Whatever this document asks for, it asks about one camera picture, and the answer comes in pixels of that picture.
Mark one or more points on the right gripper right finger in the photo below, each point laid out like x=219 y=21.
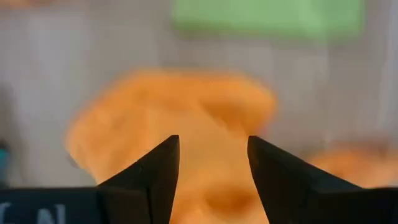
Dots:
x=273 y=174

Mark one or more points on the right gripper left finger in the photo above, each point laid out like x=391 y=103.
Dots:
x=158 y=174

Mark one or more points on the green microfiber towel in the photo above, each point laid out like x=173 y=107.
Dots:
x=264 y=15

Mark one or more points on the teal microfiber towel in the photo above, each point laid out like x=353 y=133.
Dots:
x=3 y=165

